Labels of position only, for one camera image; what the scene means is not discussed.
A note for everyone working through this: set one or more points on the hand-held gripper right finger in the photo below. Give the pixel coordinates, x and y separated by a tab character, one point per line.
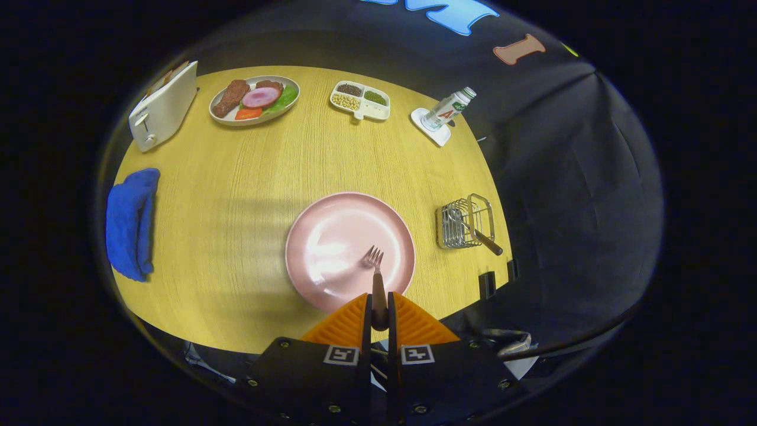
392	325

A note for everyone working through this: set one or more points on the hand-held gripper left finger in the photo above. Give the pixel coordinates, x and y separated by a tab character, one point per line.
366	325

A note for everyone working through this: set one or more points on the pink round plate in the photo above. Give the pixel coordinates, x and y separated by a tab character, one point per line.
331	236

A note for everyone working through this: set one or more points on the black table clamp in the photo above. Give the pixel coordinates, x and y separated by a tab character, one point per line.
512	270
487	285

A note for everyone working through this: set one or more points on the white square coaster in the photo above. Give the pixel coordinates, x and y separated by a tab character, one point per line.
437	136

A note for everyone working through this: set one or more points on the white divided bean tray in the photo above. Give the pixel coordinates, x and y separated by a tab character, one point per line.
369	109

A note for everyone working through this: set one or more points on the white drink bottle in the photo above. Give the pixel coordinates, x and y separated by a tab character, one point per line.
449	107

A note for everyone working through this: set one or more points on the green lettuce leaf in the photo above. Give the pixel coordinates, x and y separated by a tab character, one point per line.
287	97

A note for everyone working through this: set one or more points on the pink ham slice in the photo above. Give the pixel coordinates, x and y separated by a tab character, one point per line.
260	97

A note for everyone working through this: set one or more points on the grey oval food plate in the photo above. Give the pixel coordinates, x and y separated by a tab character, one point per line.
222	118

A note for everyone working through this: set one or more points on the blue cloth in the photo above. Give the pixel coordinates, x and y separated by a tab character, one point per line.
130	225

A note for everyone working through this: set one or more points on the small brown meat piece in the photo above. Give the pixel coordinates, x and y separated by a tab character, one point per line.
269	84

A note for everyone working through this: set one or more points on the long brown meat slice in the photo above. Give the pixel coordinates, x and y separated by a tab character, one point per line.
232	97

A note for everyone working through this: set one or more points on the white toaster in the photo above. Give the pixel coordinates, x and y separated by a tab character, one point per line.
165	109

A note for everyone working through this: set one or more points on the bread slices in toaster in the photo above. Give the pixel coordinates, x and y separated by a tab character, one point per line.
165	78

